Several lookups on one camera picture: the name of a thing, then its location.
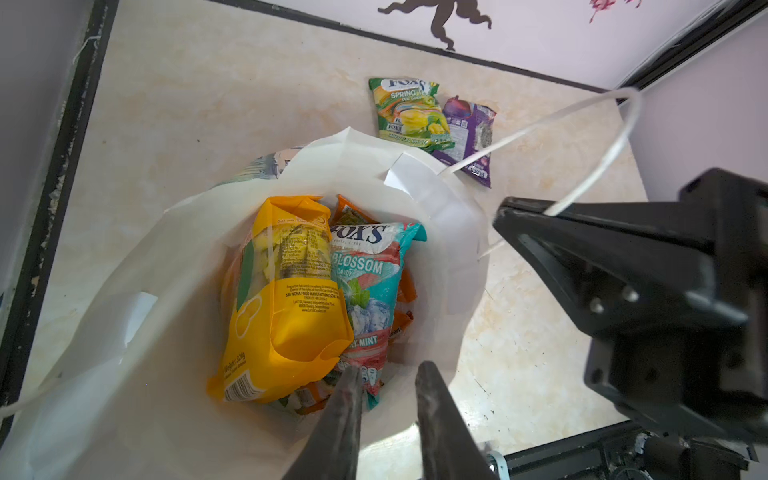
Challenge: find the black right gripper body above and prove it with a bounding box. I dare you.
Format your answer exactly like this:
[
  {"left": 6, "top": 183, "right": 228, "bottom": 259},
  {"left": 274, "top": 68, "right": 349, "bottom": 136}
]
[{"left": 585, "top": 169, "right": 767, "bottom": 443}]

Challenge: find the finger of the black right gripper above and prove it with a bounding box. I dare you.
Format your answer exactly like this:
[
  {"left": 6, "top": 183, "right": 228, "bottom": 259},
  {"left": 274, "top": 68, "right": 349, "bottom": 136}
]
[{"left": 493, "top": 197, "right": 749, "bottom": 338}]

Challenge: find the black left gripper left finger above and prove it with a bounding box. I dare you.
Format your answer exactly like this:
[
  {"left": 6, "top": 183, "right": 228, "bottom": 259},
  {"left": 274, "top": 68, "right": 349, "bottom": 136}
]
[{"left": 283, "top": 366, "right": 364, "bottom": 480}]

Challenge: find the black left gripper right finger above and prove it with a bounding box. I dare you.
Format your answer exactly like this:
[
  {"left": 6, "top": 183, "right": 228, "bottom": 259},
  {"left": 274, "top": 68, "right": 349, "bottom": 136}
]
[{"left": 415, "top": 361, "right": 496, "bottom": 479}]

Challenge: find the yellow snack pack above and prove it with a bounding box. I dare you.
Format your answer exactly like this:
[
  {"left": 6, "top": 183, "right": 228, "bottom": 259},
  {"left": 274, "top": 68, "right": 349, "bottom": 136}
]
[{"left": 207, "top": 196, "right": 354, "bottom": 403}]

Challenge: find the teal Fox's candy bag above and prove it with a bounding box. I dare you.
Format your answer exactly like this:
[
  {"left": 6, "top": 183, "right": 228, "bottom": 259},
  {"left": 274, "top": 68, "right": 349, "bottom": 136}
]
[{"left": 330, "top": 223, "right": 427, "bottom": 409}]

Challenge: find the purple candy bag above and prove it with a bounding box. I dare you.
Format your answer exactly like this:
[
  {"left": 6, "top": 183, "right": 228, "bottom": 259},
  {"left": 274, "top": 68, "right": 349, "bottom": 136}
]
[{"left": 432, "top": 96, "right": 497, "bottom": 166}]

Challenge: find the floral paper bag white inside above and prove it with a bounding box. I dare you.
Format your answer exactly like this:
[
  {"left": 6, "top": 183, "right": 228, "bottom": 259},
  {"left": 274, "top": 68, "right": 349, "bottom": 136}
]
[{"left": 1, "top": 129, "right": 499, "bottom": 479}]

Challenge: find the orange corn chips bag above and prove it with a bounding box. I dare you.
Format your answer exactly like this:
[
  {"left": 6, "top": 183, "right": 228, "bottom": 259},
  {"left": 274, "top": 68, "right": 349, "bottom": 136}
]
[{"left": 331, "top": 195, "right": 418, "bottom": 342}]

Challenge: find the green yellow candy bag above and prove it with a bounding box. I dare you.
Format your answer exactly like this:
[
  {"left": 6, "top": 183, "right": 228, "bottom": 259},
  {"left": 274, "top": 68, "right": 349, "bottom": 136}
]
[{"left": 368, "top": 78, "right": 454, "bottom": 152}]

